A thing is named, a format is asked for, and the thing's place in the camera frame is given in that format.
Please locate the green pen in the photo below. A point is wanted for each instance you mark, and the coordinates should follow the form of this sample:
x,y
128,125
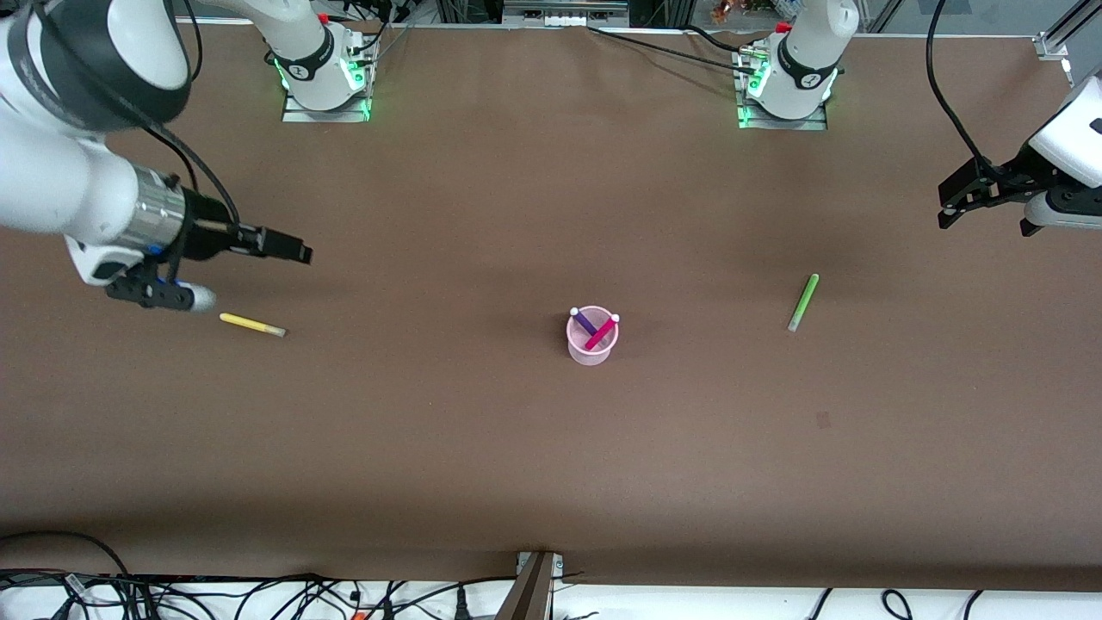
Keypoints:
x,y
804,302

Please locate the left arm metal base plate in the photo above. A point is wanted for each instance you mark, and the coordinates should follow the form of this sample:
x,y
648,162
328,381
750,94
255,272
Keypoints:
x,y
779,124

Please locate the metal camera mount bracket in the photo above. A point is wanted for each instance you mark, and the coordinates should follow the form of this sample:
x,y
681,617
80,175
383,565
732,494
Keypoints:
x,y
534,590

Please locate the silver power strip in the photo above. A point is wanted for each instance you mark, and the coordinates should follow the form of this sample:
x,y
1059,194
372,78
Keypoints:
x,y
566,12

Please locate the pink pen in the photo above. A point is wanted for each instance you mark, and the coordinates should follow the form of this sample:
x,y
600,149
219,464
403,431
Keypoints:
x,y
601,334

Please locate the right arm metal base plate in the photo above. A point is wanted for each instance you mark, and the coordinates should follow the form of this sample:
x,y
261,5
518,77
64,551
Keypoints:
x,y
297,114

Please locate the purple pen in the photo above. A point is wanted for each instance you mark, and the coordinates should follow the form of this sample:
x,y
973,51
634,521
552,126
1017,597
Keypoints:
x,y
583,320

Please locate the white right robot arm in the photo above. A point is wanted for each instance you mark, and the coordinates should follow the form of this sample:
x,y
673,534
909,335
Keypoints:
x,y
60,181

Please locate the pink cup holder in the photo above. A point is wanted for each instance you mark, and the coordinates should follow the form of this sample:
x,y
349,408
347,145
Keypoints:
x,y
592,355

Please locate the yellow pen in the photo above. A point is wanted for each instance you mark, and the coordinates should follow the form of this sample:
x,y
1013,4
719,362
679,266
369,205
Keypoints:
x,y
250,325

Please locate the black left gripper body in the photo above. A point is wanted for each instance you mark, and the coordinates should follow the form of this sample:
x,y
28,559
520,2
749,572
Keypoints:
x,y
1004,183

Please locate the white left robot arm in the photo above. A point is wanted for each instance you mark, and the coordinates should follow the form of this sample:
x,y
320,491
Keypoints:
x,y
1072,138

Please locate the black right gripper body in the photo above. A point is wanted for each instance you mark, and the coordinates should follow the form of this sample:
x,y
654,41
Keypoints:
x,y
205,232

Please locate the aluminium frame corner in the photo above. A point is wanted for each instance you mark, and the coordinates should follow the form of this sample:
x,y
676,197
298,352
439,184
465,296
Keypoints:
x,y
1063,39

